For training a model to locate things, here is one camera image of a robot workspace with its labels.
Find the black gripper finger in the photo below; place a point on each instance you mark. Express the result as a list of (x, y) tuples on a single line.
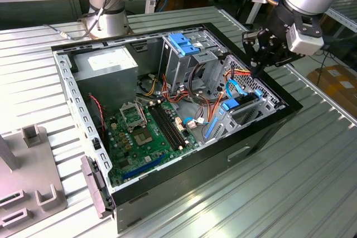
[(251, 45), (276, 58)]

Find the grey metal disk bay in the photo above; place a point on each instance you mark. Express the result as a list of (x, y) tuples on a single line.
[(251, 121)]

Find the black slanted pole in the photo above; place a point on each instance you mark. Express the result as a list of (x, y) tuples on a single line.
[(246, 5)]

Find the large cardboard box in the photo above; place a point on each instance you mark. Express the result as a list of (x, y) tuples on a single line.
[(334, 87)]

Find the blue plastic drive latch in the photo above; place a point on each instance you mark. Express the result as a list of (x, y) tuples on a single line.
[(181, 44)]

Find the grey metal drive cage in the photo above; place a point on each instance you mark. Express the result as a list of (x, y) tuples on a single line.
[(178, 68)]

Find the black RAM slot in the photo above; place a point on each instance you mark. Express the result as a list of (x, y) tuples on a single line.
[(169, 125), (172, 123), (161, 128), (165, 126)]

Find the black open PC case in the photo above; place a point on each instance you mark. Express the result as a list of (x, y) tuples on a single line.
[(195, 171)]

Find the CPU socket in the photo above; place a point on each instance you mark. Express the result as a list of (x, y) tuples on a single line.
[(142, 137)]

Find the green motherboard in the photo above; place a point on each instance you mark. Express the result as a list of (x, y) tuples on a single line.
[(156, 151)]

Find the grey power supply unit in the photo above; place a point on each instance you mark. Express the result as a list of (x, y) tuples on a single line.
[(106, 82)]

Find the blue expansion slot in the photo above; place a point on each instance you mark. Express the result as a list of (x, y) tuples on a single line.
[(142, 169)]

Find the grey parts rack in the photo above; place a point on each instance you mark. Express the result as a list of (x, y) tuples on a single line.
[(28, 165)]

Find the green RAM stick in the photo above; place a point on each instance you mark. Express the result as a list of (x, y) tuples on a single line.
[(6, 199)]

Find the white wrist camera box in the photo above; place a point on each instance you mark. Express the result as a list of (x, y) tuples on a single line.
[(304, 40)]

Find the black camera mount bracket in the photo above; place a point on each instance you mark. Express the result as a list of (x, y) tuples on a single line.
[(306, 23)]

